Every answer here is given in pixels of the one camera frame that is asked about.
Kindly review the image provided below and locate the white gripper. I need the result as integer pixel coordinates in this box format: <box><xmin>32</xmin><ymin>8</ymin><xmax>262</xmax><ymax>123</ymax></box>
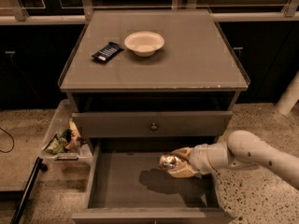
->
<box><xmin>168</xmin><ymin>144</ymin><xmax>214</xmax><ymax>178</ymax></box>

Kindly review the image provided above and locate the orange soda can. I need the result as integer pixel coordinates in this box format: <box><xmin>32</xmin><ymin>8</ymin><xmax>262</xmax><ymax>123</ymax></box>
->
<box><xmin>159</xmin><ymin>154</ymin><xmax>183</xmax><ymax>172</ymax></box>

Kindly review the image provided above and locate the green snack bag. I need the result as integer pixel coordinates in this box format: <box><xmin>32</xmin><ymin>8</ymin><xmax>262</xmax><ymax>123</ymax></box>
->
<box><xmin>44</xmin><ymin>135</ymin><xmax>67</xmax><ymax>155</ymax></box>

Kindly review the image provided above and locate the brass drawer knob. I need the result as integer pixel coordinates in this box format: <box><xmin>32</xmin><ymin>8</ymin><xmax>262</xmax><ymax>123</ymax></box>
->
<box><xmin>150</xmin><ymin>123</ymin><xmax>158</xmax><ymax>132</ymax></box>

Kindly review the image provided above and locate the grey top drawer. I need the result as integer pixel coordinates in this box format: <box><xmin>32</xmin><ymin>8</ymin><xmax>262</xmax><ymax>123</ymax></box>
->
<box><xmin>72</xmin><ymin>111</ymin><xmax>233</xmax><ymax>138</ymax></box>

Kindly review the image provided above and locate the dark blue snack bar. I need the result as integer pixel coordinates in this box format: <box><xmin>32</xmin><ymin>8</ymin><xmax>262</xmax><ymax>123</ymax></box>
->
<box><xmin>92</xmin><ymin>42</ymin><xmax>123</xmax><ymax>63</ymax></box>

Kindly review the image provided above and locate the white railing frame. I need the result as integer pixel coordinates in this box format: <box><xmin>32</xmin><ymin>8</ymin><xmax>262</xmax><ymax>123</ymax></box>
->
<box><xmin>1</xmin><ymin>0</ymin><xmax>299</xmax><ymax>24</ymax></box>

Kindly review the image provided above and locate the black cable on floor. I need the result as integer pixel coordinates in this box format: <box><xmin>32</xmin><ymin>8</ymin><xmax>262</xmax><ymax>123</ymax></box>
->
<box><xmin>0</xmin><ymin>127</ymin><xmax>16</xmax><ymax>154</ymax></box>

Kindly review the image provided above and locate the grey drawer cabinet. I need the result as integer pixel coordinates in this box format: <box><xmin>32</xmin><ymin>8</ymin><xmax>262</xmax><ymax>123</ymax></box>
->
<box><xmin>59</xmin><ymin>10</ymin><xmax>249</xmax><ymax>144</ymax></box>

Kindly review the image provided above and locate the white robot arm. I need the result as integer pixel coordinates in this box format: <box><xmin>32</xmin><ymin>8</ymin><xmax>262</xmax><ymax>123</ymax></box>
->
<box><xmin>162</xmin><ymin>131</ymin><xmax>299</xmax><ymax>189</ymax></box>

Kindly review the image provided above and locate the black metal floor rail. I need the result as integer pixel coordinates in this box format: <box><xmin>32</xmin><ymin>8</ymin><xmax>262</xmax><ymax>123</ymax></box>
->
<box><xmin>10</xmin><ymin>157</ymin><xmax>47</xmax><ymax>224</ymax></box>

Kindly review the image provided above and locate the open grey middle drawer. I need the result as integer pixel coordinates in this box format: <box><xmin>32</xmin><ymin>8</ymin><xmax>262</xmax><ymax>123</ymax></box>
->
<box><xmin>72</xmin><ymin>138</ymin><xmax>235</xmax><ymax>224</ymax></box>

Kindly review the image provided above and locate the clear plastic storage bin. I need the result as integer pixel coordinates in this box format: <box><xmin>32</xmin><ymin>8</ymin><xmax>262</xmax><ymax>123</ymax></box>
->
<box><xmin>39</xmin><ymin>99</ymin><xmax>93</xmax><ymax>164</ymax></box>

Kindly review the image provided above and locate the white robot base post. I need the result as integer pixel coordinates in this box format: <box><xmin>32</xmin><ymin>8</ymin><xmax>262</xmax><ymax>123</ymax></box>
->
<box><xmin>276</xmin><ymin>71</ymin><xmax>299</xmax><ymax>115</ymax></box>

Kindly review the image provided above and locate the white paper bowl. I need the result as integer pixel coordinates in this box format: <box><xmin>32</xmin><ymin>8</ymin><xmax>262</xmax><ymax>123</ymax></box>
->
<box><xmin>124</xmin><ymin>31</ymin><xmax>164</xmax><ymax>57</ymax></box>

